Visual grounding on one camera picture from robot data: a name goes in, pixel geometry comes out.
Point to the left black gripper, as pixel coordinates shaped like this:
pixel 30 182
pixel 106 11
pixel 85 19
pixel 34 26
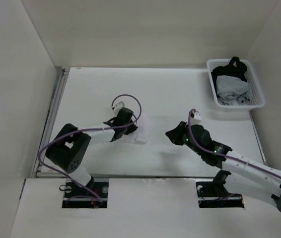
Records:
pixel 132 128

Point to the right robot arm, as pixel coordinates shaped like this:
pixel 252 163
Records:
pixel 237 173

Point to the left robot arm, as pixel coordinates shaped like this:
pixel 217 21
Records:
pixel 68 152

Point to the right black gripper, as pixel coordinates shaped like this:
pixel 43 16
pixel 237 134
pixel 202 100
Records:
pixel 175 135

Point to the grey tank top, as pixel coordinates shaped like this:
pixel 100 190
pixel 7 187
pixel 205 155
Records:
pixel 232 91

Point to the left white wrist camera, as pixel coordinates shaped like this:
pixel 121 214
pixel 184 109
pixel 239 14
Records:
pixel 116 108

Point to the black tank top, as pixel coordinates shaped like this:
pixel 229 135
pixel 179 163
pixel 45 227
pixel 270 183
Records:
pixel 234 68

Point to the white plastic basket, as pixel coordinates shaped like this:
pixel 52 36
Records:
pixel 256 100

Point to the aluminium table frame rail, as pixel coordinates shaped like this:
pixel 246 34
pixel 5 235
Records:
pixel 60 82

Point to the white tank top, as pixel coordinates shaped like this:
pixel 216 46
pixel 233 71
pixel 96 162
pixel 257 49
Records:
pixel 141 135

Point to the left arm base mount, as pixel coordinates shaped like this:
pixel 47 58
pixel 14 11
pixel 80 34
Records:
pixel 75 197

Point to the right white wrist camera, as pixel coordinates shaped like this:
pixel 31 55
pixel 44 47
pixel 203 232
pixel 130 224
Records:
pixel 195 118

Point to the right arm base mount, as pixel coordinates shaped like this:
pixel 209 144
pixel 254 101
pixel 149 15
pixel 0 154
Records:
pixel 213 194

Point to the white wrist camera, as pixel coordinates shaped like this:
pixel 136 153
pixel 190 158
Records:
pixel 116 108
pixel 195 118

